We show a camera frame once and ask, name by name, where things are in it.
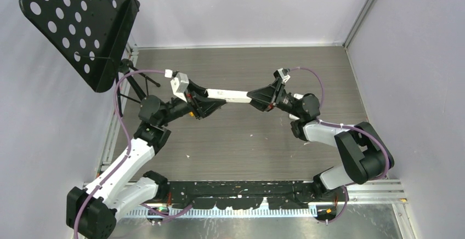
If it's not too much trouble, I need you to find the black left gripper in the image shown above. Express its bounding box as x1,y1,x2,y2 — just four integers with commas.
158,79,225,127

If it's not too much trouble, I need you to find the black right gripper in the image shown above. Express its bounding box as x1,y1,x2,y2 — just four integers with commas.
243,77,303,119

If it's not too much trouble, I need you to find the white remote control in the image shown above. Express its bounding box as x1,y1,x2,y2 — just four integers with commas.
289,93,305,120
206,89,252,104

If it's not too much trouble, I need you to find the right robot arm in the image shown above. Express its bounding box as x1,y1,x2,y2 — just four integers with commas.
247,78,394,201

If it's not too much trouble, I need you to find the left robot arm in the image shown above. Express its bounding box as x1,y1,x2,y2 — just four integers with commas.
66,78,250,238

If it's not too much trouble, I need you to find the black music stand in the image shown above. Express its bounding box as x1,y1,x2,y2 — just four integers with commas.
19,0,140,93

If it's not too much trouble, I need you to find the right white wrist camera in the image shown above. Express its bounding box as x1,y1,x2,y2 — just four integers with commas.
273,68,290,84

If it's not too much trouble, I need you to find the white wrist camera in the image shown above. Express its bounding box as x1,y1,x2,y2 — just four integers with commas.
273,68,290,84
165,69,189,103

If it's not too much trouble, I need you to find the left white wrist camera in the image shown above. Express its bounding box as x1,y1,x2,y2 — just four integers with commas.
165,69,189,103

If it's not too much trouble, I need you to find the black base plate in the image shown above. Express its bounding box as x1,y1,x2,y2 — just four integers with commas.
133,180,349,211

